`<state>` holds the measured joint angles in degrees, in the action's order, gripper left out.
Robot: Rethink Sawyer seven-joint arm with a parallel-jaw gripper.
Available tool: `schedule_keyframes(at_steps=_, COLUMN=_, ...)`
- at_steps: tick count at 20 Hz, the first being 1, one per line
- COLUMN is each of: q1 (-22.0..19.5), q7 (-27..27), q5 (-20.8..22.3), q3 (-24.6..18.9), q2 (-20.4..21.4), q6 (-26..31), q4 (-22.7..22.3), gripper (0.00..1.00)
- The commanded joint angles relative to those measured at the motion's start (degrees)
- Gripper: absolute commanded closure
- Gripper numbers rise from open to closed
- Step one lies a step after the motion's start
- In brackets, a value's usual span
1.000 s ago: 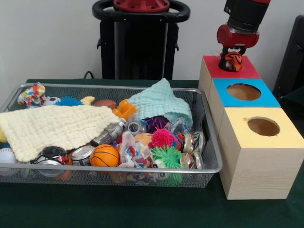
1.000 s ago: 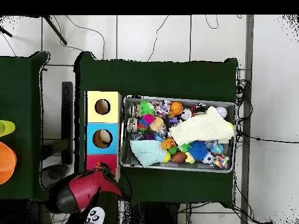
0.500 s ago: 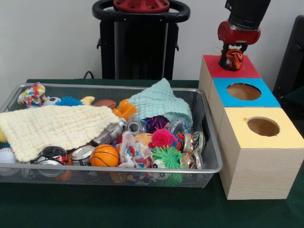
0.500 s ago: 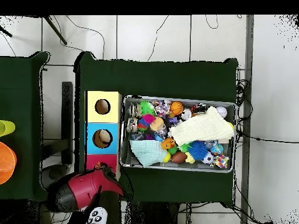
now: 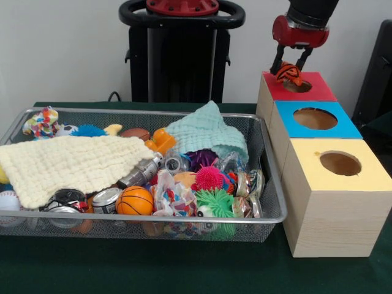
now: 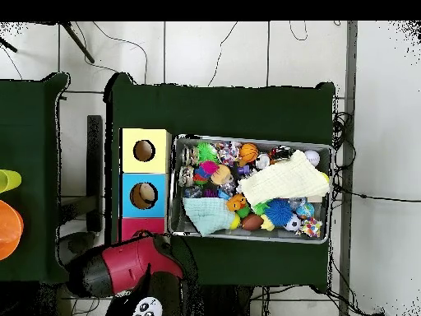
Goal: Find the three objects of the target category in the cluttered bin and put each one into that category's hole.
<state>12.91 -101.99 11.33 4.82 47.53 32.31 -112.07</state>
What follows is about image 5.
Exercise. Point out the dark green side table cloth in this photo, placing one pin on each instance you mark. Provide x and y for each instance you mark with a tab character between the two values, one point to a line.
381	128

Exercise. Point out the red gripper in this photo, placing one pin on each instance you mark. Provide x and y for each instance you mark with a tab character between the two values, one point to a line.
297	33

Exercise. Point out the white cloth with coloured spots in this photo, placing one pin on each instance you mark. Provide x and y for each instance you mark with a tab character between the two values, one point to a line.
41	122

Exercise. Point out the cream knitted cloth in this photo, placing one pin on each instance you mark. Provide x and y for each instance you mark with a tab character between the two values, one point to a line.
70	162

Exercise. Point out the orange tiger plush toy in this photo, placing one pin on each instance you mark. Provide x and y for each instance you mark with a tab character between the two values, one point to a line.
289	73

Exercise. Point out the pink spiky rubber ball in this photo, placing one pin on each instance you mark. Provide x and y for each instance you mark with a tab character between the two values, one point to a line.
208	178

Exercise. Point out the green spiky rubber ball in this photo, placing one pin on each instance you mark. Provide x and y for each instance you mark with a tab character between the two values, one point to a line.
216	200

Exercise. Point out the black upright panel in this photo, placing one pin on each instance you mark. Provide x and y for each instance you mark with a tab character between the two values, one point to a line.
376	76

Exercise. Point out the small toy soccer ball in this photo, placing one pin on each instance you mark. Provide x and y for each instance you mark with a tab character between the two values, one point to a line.
68	130

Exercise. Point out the orange toy basketball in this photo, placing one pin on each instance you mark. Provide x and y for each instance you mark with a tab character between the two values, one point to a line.
134	200

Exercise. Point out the white toy baseball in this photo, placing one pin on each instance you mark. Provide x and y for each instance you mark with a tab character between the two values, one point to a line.
9	200

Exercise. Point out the light blue waffle cloth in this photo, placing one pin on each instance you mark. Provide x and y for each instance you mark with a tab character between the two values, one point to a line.
205	128

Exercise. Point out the wooden box with three holes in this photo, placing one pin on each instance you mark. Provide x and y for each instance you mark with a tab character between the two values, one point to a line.
333	214

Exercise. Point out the blue spiky rubber ball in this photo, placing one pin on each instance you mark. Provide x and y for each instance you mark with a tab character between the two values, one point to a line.
91	130

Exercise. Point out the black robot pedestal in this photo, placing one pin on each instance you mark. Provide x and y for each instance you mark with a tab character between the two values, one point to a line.
183	61

